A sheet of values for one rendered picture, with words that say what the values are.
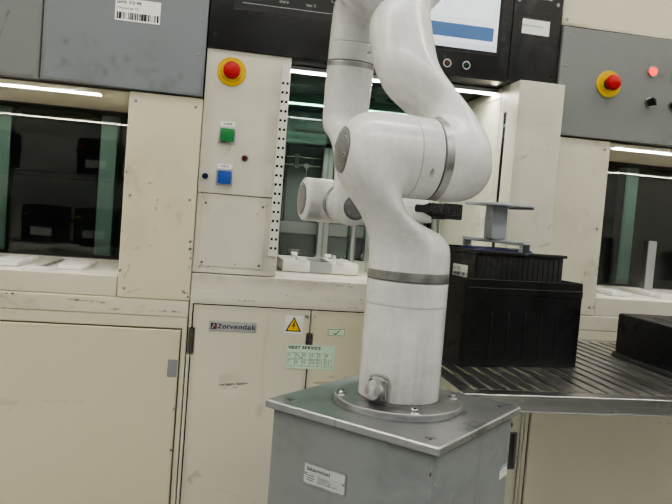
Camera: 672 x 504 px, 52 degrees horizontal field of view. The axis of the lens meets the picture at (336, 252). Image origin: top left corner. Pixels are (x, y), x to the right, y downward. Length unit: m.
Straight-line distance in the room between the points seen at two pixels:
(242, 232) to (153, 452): 0.57
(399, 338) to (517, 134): 0.92
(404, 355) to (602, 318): 1.07
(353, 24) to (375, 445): 0.77
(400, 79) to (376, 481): 0.58
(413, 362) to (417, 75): 0.42
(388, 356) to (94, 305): 0.90
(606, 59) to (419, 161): 1.08
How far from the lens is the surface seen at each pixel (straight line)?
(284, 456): 1.03
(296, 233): 2.60
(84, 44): 1.73
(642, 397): 1.33
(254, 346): 1.71
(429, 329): 0.99
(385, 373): 0.99
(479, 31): 1.85
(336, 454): 0.98
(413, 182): 0.98
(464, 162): 1.00
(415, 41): 1.09
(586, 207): 1.93
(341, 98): 1.33
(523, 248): 1.42
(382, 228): 0.97
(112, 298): 1.71
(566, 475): 2.04
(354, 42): 1.34
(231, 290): 1.69
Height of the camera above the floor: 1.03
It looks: 3 degrees down
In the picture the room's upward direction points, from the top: 5 degrees clockwise
